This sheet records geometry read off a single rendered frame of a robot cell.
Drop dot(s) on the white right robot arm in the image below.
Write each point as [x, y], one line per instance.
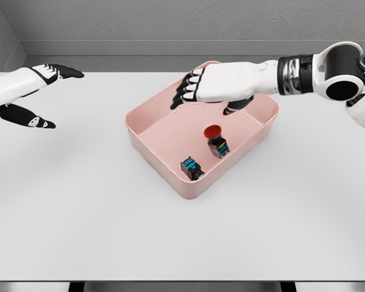
[319, 77]

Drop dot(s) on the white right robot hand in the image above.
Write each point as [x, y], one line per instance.
[222, 83]

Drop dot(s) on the pink rectangular basket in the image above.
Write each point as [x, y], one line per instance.
[197, 143]

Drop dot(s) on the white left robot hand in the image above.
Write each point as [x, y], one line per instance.
[15, 83]

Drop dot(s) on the red-button industrial switch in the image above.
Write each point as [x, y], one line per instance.
[216, 140]

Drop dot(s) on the black industrial switch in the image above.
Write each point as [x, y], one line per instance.
[191, 168]

